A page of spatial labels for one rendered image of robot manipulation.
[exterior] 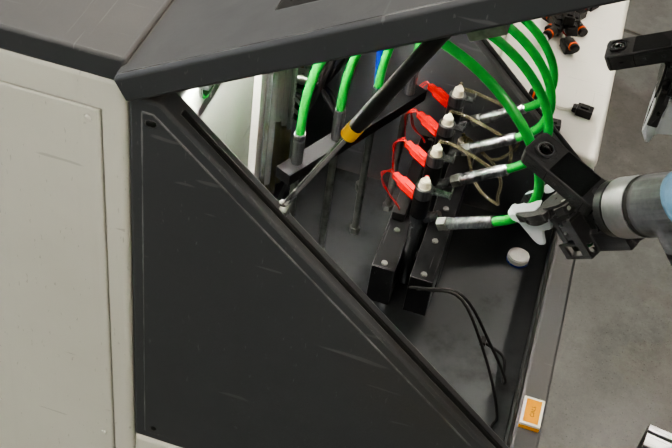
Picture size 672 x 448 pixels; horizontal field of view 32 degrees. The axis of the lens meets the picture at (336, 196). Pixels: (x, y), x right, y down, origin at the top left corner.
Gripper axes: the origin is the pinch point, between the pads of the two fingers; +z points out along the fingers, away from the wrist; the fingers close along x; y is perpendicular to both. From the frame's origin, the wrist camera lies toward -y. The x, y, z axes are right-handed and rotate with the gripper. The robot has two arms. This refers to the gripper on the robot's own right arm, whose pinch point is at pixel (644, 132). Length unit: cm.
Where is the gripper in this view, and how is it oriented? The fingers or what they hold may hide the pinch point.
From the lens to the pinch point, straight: 176.6
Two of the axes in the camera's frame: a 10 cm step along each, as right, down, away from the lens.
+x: 2.8, -6.4, 7.2
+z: -1.1, 7.2, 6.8
